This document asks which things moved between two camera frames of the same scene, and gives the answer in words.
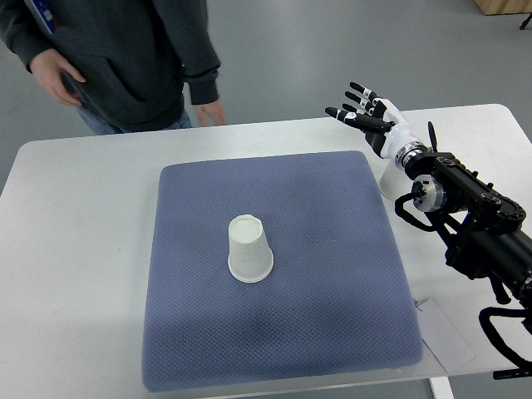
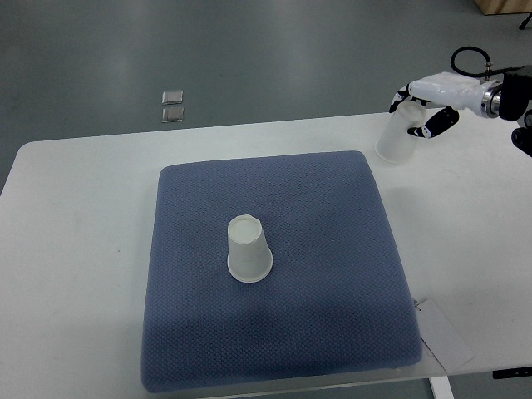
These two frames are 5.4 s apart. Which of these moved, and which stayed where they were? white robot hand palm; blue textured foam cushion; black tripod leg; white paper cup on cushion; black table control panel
Moved: white robot hand palm
Stayed: blue textured foam cushion; black table control panel; white paper cup on cushion; black tripod leg
